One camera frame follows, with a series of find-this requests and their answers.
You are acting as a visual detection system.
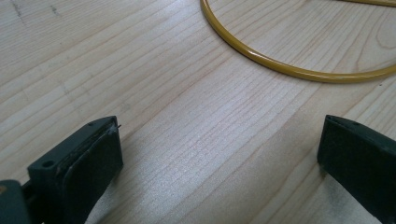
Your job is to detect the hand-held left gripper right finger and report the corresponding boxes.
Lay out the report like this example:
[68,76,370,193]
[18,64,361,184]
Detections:
[317,114,396,224]

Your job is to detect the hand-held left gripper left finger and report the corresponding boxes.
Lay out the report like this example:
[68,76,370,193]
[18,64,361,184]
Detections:
[27,115,124,224]

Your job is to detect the yellow cable loop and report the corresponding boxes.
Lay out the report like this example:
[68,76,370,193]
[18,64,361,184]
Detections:
[200,0,396,84]

